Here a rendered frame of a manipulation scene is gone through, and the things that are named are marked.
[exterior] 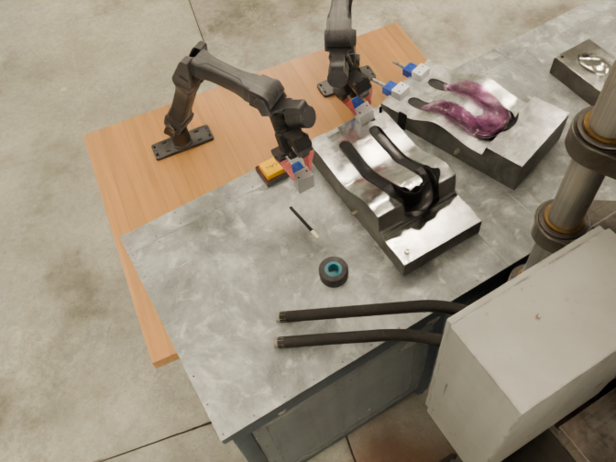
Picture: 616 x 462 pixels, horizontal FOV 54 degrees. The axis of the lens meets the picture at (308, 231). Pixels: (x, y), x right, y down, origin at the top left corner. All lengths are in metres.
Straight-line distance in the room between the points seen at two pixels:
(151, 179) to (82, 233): 1.07
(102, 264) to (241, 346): 1.37
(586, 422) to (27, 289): 2.28
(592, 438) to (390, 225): 0.71
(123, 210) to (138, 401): 0.88
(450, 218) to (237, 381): 0.72
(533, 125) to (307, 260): 0.77
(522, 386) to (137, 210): 1.36
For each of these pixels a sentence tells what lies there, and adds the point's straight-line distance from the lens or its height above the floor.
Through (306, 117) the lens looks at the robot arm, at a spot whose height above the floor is 1.15.
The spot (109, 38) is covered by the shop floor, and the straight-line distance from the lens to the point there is 3.95.
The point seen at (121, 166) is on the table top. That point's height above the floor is 0.80.
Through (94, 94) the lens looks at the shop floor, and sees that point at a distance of 3.61.
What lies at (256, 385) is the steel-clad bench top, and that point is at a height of 0.80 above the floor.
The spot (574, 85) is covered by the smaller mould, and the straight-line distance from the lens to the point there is 2.18.
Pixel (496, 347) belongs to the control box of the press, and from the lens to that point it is 0.87.
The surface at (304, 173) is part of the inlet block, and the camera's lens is 1.68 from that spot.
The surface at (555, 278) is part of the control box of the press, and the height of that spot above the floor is 1.47.
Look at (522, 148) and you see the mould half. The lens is 1.84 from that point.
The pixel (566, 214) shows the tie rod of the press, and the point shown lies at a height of 1.34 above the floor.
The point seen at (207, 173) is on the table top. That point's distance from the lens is 1.94.
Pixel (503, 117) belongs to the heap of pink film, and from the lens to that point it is 1.93.
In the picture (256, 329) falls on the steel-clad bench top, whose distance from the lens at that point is 1.62.
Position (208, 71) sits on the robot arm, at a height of 1.21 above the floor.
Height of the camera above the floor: 2.26
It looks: 56 degrees down
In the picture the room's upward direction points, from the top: 9 degrees counter-clockwise
